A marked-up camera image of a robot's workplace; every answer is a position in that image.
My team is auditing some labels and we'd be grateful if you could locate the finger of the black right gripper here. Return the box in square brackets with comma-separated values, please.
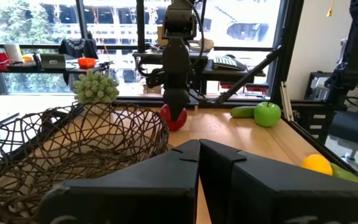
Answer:
[162, 88, 177, 122]
[176, 88, 191, 122]

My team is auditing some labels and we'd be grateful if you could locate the red apple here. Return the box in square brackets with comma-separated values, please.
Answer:
[159, 104, 188, 132]

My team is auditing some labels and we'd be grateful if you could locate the black camera gantry frame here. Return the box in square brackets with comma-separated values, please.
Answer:
[214, 0, 304, 106]

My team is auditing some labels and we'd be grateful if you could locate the black standing desk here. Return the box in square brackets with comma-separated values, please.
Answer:
[132, 49, 267, 94]

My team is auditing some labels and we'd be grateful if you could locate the yellow hanging cord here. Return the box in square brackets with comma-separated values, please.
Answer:
[326, 0, 336, 18]

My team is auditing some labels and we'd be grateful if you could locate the black computer case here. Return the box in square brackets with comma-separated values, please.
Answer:
[305, 71, 334, 100]

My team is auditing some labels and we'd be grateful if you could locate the green succulent in white pot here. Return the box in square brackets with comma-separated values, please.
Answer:
[73, 70, 120, 116]

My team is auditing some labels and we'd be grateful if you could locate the white roll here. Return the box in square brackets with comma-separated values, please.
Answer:
[4, 43, 24, 63]

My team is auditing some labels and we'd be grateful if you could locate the black drawer cabinet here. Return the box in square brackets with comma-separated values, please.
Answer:
[293, 105, 331, 147]

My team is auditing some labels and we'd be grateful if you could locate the silver aluminium extrusion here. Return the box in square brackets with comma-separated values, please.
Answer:
[280, 81, 295, 122]

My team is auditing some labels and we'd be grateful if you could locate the blue office chair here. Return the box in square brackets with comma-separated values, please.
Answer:
[328, 110, 358, 162]

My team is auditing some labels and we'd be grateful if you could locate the dark garment on chair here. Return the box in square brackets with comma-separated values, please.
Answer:
[58, 37, 99, 60]

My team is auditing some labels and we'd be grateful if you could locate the yellow fruit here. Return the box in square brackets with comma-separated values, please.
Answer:
[301, 154, 334, 176]

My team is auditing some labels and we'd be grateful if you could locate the green apple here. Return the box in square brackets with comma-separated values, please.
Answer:
[253, 101, 282, 128]

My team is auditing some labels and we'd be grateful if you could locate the red storage bin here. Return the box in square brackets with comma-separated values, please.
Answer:
[219, 81, 270, 94]

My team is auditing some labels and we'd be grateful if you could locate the orange container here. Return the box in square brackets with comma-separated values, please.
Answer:
[77, 57, 97, 69]

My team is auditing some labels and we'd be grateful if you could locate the grey box device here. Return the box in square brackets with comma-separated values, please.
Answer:
[40, 53, 76, 70]

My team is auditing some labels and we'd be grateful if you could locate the computer keyboard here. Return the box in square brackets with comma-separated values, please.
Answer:
[213, 55, 248, 72]

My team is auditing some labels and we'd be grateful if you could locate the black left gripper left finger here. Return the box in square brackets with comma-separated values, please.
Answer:
[39, 139, 201, 224]

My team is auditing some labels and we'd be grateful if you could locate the beige object on desk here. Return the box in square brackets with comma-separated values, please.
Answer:
[190, 37, 214, 52]

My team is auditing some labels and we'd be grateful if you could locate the black side desk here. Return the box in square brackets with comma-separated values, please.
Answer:
[0, 60, 111, 75]

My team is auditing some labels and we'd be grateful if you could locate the dark green cucumber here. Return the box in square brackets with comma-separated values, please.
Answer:
[230, 106, 256, 119]

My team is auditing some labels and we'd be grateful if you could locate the light green wrinkled pepper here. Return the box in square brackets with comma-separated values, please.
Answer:
[330, 162, 358, 184]

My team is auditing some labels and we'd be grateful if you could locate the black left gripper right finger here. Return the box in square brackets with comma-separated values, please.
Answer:
[199, 139, 358, 224]

